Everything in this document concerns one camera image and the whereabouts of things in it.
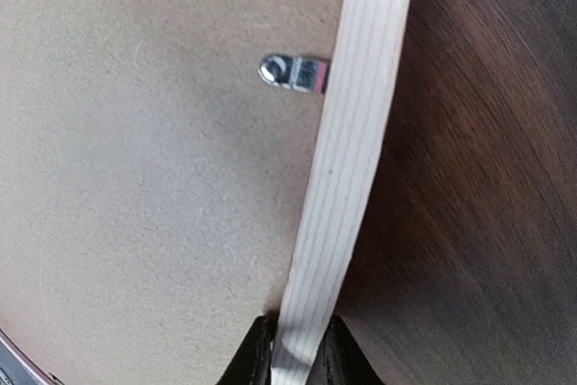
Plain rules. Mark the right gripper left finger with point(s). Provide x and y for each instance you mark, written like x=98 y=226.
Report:
x=250 y=364

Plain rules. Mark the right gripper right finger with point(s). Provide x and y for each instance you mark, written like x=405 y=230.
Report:
x=340 y=360

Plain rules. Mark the wooden picture frame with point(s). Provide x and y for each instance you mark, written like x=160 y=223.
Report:
x=347 y=168

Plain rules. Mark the aluminium front rail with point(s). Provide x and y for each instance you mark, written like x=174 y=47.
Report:
x=12 y=371

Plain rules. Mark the metal frame retaining clip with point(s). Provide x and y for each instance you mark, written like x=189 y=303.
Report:
x=298 y=73

